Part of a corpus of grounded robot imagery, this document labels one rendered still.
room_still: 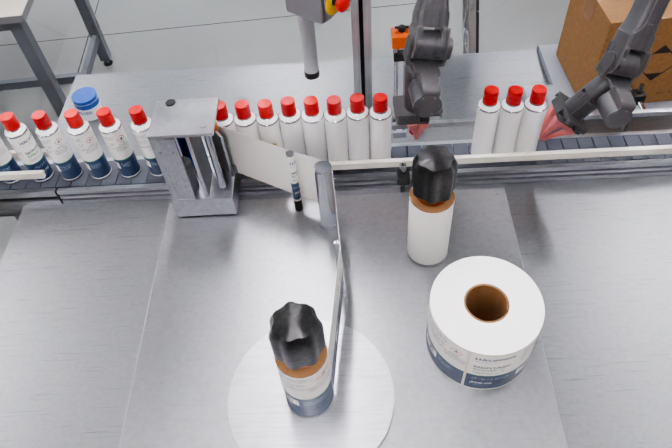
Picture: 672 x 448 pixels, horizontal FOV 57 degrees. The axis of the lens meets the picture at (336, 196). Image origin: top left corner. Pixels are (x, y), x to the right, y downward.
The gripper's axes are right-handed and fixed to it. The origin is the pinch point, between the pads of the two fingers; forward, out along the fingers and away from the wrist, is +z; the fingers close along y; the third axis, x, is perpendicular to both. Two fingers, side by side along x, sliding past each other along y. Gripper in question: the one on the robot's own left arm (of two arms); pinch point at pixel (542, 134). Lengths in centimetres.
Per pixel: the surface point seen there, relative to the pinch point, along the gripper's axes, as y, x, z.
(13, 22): -89, -122, 116
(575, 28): -33.7, 8.4, -13.8
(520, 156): 4.1, -2.8, 5.7
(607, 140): -2.8, 17.5, -6.2
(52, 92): -94, -101, 146
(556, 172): 5.0, 7.9, 4.1
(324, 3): 1, -63, -1
